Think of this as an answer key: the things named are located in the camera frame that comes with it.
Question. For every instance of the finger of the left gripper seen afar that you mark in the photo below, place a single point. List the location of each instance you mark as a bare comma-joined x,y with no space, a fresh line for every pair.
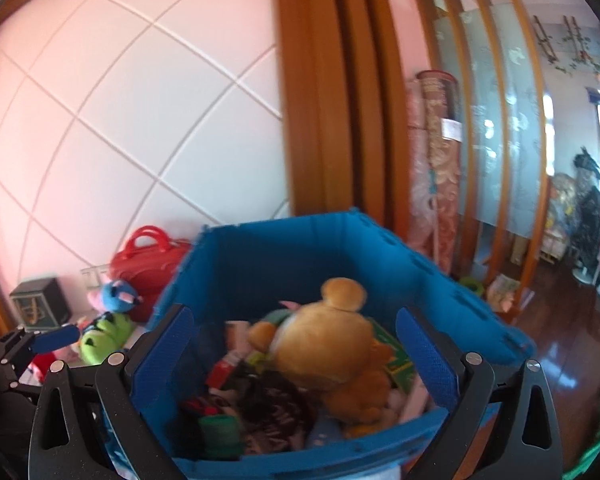
55,339

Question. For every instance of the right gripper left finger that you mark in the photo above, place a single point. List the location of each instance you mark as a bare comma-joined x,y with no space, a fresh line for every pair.
81,409

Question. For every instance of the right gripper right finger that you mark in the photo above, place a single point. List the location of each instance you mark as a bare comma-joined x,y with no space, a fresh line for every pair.
524,442

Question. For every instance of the red dressed pink pig plush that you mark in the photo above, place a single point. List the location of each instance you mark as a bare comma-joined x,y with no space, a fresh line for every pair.
40,365

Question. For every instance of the brown bear plush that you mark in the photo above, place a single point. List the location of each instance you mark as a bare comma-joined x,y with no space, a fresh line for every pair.
330,350

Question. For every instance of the black gift box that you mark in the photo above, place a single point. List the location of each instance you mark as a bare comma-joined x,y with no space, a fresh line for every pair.
41,304

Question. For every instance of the green frog plush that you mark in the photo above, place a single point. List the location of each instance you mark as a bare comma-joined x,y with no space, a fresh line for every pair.
106,334

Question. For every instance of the blue dressed pig plush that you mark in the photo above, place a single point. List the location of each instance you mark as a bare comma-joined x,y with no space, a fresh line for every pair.
116,297

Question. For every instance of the red toy suitcase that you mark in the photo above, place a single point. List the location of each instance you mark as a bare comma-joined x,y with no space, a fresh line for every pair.
148,262

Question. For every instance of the blue plastic storage crate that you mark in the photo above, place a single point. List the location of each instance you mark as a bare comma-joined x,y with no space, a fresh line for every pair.
242,271

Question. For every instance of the rolled patterned carpet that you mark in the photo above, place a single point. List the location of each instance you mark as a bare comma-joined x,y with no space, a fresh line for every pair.
435,133

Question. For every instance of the wooden glass partition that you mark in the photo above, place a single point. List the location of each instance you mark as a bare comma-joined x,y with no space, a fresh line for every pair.
490,47

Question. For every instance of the wall socket panel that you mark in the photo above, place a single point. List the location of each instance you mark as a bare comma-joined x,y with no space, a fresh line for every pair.
94,277

